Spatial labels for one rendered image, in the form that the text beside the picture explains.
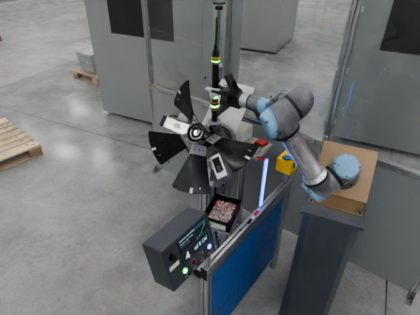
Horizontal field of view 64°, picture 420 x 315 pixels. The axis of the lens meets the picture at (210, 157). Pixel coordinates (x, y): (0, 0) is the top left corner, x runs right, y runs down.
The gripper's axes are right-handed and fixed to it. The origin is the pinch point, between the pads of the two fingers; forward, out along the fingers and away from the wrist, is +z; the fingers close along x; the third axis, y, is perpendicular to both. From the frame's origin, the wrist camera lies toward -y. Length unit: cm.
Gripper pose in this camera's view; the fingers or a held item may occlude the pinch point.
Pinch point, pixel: (210, 85)
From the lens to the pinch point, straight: 182.2
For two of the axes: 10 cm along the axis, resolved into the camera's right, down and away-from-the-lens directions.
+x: 6.1, -4.3, 6.7
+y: -0.2, 8.3, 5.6
